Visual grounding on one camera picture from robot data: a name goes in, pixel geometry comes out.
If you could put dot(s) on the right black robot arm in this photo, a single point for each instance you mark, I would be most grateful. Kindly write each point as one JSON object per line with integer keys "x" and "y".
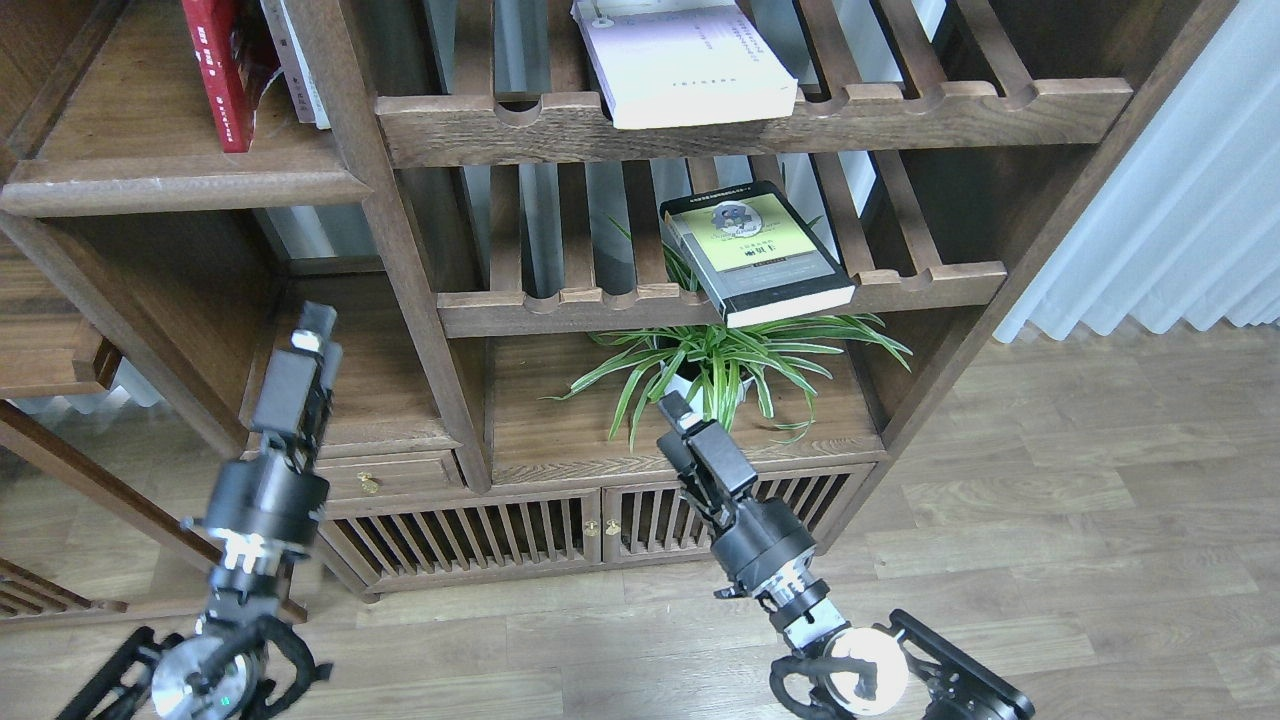
{"x": 834, "y": 670}

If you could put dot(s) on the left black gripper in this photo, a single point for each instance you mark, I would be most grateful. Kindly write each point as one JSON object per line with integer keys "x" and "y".
{"x": 266, "y": 510}

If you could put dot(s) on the brass drawer knob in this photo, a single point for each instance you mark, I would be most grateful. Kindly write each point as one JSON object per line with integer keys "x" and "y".
{"x": 368, "y": 483}

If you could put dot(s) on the red paperback book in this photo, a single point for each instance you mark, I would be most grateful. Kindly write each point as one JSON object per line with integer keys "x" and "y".
{"x": 237, "y": 60}

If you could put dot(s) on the green spider plant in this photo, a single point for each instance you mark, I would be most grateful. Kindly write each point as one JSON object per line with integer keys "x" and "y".
{"x": 650, "y": 356}

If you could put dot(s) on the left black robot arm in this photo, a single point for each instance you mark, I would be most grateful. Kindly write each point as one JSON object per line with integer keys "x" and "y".
{"x": 243, "y": 661}

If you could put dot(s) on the white plant pot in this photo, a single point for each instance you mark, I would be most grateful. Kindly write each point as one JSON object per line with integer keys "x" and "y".
{"x": 718, "y": 400}

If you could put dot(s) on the white curtain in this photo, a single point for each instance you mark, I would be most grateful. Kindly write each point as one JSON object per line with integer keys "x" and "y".
{"x": 1187, "y": 228}

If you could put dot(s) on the upright white book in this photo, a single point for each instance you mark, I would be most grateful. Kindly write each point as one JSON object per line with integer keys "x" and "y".
{"x": 298, "y": 77}

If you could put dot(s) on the black and green book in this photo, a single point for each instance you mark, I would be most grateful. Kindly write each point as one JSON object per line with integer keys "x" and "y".
{"x": 754, "y": 256}

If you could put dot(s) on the white and lilac book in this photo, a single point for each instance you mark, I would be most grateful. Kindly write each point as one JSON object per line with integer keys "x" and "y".
{"x": 667, "y": 64}

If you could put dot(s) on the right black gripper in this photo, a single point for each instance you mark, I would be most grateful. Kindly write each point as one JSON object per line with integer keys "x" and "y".
{"x": 763, "y": 548}

